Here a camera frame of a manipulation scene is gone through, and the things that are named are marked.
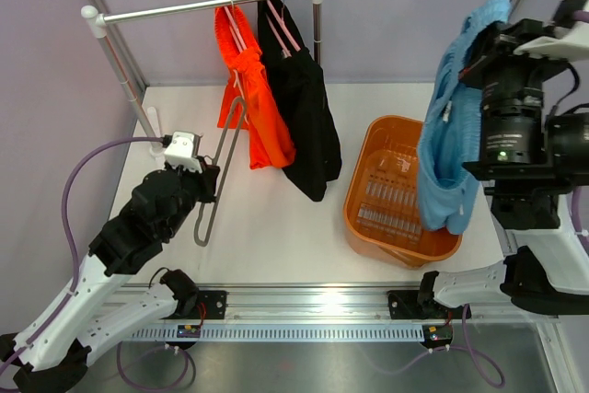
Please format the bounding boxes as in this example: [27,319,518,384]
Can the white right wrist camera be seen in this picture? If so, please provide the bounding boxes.
[514,0,588,62]

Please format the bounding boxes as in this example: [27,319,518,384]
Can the black shorts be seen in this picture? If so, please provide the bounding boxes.
[257,0,342,202]

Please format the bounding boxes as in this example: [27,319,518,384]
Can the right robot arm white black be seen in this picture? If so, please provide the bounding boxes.
[416,11,588,317]

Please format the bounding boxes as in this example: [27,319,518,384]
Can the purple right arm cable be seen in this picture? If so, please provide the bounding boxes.
[570,0,589,242]

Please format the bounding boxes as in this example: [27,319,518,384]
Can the grey clothes hanger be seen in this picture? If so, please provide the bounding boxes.
[193,96,247,248]

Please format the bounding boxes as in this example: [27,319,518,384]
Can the white slotted cable duct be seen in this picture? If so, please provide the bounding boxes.
[126,323,424,342]

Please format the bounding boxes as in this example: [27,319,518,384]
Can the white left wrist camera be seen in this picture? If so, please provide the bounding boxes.
[162,131,203,173]

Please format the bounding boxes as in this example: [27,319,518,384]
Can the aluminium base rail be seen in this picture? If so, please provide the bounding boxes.
[98,284,560,325]

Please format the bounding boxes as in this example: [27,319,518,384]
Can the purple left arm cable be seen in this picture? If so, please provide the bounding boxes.
[0,136,167,366]

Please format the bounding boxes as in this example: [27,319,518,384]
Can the orange plastic basket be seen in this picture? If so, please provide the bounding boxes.
[343,115,462,269]

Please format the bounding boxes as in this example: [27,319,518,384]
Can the silver white clothes rack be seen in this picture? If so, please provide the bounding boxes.
[80,0,323,140]

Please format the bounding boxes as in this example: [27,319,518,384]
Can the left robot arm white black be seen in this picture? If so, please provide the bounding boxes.
[1,166,219,392]

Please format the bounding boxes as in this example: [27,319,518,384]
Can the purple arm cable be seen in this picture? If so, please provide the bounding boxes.
[0,136,167,366]
[570,0,589,242]

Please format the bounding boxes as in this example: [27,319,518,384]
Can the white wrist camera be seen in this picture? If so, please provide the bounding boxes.
[514,0,588,62]
[162,131,203,173]

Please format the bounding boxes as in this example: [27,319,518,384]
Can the orange shorts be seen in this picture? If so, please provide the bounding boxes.
[217,26,295,169]

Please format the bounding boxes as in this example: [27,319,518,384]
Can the light blue shorts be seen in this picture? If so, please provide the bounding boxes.
[417,0,511,235]

